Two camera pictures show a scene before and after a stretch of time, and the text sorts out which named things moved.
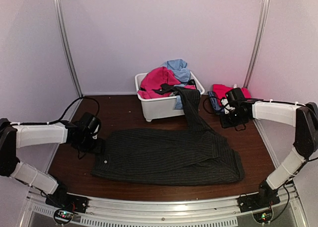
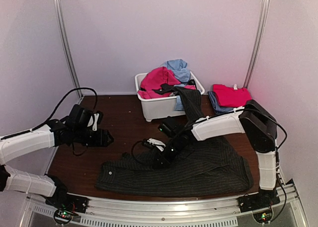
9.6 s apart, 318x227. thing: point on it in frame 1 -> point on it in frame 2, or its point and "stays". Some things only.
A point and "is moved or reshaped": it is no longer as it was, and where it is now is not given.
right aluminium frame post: x=259 y=37 stays
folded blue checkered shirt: x=215 y=102 stays
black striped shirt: x=194 y=155 is moved or reshaped
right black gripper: x=224 y=124 -> x=165 y=160
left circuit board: x=63 y=216 stays
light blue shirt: x=181 y=67 stays
